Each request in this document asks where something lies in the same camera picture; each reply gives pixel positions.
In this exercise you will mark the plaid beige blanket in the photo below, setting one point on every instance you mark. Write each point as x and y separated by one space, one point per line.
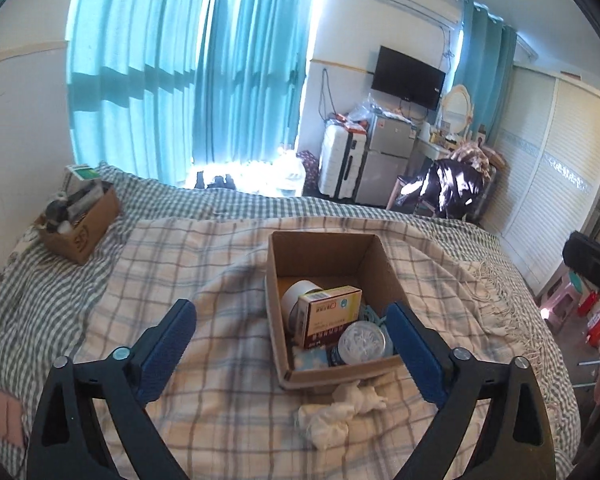
224 414

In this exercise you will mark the grey-green plastic hanger clip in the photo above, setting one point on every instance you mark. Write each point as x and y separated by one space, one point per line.
368 314

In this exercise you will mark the white louvered wardrobe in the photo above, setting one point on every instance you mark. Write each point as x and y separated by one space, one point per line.
549 136

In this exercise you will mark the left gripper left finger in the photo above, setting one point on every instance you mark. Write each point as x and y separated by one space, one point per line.
66 440

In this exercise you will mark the white suitcase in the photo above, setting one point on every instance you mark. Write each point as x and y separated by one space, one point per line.
340 161

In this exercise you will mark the dark jacket on chair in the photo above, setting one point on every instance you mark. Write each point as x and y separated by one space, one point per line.
450 187

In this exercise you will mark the blue tissue pack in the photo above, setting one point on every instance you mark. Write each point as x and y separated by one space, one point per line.
309 359

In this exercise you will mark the pink plastic stool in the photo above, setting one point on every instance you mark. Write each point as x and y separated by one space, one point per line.
559 304

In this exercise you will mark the grey checked bed sheet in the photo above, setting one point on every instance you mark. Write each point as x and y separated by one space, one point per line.
46 300

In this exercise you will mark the black wall television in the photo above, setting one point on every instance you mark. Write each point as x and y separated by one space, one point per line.
407 78

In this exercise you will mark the turquoise curtain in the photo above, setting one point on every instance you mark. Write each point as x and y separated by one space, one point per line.
155 86
486 62

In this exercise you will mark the silver mini fridge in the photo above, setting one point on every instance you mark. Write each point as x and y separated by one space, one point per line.
390 142

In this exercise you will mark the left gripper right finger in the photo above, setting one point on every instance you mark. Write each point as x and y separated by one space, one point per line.
515 440

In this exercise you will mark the medicine carton box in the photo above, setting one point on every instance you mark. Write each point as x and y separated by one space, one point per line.
323 315

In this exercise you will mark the white crumpled tissue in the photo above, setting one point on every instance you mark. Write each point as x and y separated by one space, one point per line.
328 425

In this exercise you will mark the oval vanity mirror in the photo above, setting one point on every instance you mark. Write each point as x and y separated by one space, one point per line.
456 111

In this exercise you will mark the pink sticky pad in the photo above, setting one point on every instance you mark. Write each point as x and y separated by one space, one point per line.
11 420

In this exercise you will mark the small brown cardboard box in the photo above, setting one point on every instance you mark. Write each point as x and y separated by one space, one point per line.
80 241

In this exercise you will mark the green white box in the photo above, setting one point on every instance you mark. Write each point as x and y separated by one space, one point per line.
77 177

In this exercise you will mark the large open cardboard box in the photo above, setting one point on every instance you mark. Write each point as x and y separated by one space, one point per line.
317 286

